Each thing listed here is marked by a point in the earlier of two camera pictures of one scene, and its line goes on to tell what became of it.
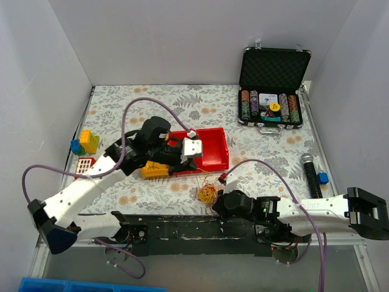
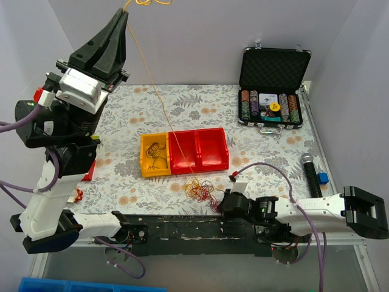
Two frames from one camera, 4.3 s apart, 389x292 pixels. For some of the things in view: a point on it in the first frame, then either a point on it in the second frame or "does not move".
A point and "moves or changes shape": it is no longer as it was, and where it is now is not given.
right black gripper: [219, 205] does not move
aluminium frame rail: [38, 267] does not move
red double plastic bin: [215, 153] does not move
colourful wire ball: [207, 193] moves or changes shape
